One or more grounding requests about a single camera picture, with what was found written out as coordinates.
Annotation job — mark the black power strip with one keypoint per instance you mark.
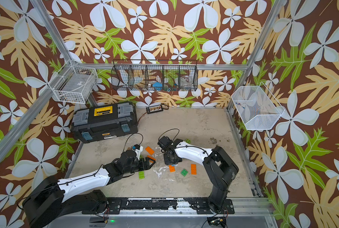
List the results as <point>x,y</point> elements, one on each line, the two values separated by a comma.
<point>154,109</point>

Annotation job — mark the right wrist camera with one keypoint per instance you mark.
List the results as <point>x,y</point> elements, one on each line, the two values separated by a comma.
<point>164,142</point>

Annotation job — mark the white wire basket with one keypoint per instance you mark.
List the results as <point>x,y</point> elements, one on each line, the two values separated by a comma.
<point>257,107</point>
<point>73,83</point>

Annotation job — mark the lime green lego plate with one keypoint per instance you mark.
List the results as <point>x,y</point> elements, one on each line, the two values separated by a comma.
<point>141,175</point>

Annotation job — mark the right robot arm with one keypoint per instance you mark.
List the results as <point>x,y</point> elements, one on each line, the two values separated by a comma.
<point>220,168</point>

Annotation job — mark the white wire basket right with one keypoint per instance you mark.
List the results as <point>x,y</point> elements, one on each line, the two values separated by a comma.
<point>257,107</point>

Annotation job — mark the white wire basket left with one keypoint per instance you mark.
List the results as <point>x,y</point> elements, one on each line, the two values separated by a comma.
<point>73,83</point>

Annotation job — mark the black wire basket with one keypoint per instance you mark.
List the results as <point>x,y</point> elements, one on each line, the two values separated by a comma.
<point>156,75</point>

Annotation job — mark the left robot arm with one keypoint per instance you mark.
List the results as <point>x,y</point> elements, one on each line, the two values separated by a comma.
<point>54,198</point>

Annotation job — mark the dark green square lego brick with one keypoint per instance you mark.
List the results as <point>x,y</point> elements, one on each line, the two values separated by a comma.
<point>184,172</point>

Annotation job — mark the aluminium frame post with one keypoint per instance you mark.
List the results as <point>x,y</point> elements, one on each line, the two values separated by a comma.
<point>266,30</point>

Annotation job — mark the black toolbox yellow handle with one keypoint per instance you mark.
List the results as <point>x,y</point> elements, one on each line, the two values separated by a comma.
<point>104,122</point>

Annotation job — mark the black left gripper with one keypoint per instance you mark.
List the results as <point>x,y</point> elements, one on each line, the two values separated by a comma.
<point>148,165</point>

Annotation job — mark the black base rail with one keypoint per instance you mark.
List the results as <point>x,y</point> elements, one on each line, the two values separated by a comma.
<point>198,205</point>

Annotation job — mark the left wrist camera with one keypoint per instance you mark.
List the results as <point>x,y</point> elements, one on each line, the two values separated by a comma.
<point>138,150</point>

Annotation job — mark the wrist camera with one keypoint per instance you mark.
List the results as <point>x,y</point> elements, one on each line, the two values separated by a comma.
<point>164,142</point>
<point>138,150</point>

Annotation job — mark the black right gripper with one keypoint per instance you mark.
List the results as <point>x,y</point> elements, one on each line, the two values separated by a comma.
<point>167,162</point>

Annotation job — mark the long orange lego plate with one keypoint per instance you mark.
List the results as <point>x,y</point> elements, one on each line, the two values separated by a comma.
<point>171,168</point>

